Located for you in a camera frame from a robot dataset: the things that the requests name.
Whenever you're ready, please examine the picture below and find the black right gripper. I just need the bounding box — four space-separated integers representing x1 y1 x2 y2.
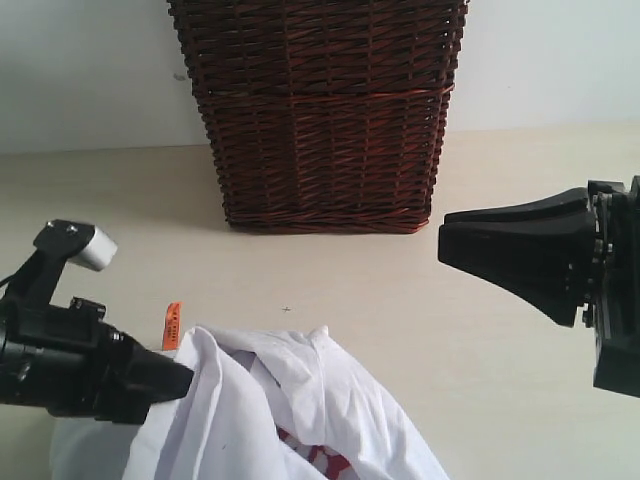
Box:
438 176 639 398

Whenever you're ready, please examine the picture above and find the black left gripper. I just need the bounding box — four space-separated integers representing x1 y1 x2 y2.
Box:
1 298 194 425

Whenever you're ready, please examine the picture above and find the white t-shirt red lettering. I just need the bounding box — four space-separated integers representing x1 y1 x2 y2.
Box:
49 327 446 479

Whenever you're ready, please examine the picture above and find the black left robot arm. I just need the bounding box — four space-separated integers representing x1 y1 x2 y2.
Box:
1 247 194 425

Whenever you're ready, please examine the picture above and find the dark brown wicker basket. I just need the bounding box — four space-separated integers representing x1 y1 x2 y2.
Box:
168 1 468 234

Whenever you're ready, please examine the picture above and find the orange tape label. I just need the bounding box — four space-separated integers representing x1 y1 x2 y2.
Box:
161 302 182 351

